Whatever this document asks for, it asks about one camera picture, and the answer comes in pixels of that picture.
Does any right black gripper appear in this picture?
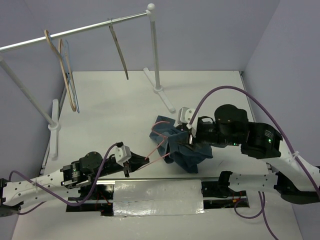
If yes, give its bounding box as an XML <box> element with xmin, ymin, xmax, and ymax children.
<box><xmin>170</xmin><ymin>120</ymin><xmax>237</xmax><ymax>151</ymax></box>

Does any blue t shirt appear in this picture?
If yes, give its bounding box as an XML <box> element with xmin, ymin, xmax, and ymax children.
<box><xmin>149</xmin><ymin>115</ymin><xmax>213</xmax><ymax>174</ymax></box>

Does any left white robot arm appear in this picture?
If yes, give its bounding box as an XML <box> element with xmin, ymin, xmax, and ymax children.
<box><xmin>0</xmin><ymin>150</ymin><xmax>150</xmax><ymax>217</ymax></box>

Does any wooden hanger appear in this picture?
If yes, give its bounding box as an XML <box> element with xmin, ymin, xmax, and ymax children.
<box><xmin>43</xmin><ymin>29</ymin><xmax>77</xmax><ymax>112</ymax></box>

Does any grey plastic hanger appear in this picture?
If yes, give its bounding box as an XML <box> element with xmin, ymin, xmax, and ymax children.
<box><xmin>108</xmin><ymin>20</ymin><xmax>129</xmax><ymax>80</ymax></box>

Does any white clothes rack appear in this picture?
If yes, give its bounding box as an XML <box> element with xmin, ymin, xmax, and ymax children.
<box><xmin>0</xmin><ymin>3</ymin><xmax>176</xmax><ymax>159</ymax></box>

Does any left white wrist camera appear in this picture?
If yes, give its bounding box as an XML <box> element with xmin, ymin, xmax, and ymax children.
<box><xmin>114</xmin><ymin>142</ymin><xmax>132</xmax><ymax>167</ymax></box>

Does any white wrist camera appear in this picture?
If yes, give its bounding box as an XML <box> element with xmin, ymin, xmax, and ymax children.
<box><xmin>114</xmin><ymin>142</ymin><xmax>132</xmax><ymax>167</ymax></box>
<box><xmin>177</xmin><ymin>107</ymin><xmax>199</xmax><ymax>131</ymax></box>

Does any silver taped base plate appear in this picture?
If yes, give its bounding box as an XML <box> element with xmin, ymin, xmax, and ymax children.
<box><xmin>66</xmin><ymin>179</ymin><xmax>249</xmax><ymax>217</ymax></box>

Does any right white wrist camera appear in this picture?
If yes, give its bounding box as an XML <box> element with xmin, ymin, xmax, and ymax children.
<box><xmin>177</xmin><ymin>107</ymin><xmax>199</xmax><ymax>131</ymax></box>

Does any blue wire hanger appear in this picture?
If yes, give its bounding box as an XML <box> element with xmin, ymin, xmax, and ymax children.
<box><xmin>47</xmin><ymin>34</ymin><xmax>81</xmax><ymax>113</ymax></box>

